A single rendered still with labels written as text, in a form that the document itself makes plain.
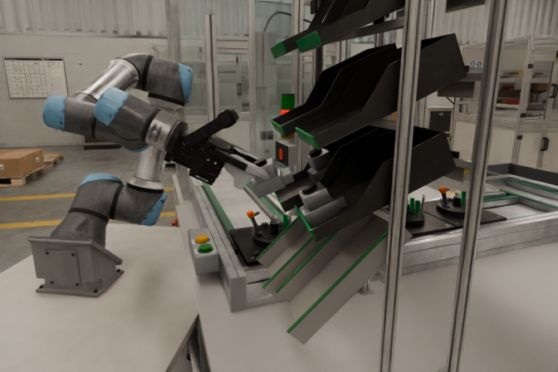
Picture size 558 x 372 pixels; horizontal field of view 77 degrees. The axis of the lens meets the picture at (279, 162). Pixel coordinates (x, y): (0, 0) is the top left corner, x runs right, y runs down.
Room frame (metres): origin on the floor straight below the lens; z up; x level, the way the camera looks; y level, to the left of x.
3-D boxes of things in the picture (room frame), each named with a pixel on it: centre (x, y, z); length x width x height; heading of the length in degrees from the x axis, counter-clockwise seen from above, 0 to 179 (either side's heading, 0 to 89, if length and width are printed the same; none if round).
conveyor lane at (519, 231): (1.20, -0.44, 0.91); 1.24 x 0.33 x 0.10; 110
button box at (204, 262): (1.05, 0.25, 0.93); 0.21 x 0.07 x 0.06; 20
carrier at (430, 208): (1.29, -0.69, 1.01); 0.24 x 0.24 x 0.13; 20
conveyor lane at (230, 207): (1.33, 0.09, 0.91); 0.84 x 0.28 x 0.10; 20
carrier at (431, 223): (1.21, -0.46, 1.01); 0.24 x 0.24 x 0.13; 20
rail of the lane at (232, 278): (1.25, 0.25, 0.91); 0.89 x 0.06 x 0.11; 20
